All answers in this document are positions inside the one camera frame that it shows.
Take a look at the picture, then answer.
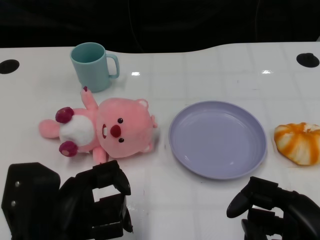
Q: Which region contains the lavender plastic plate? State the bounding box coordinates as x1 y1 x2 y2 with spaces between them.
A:
168 100 268 181

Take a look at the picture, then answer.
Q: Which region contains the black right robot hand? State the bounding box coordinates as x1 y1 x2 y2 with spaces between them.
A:
226 176 320 240

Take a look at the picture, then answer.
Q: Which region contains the teal plastic mug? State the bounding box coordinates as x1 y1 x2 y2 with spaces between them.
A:
69 42 120 93

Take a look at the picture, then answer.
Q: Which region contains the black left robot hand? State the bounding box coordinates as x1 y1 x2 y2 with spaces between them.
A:
1 159 134 240

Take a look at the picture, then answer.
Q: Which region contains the black round table grommet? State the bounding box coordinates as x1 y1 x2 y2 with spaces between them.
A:
0 59 20 75
296 52 320 68

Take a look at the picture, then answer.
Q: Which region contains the orange white striped bread toy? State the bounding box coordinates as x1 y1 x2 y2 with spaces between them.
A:
273 122 320 166

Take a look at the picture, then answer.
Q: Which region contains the pink plush beaver doll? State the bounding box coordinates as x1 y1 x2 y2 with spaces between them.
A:
38 86 159 163

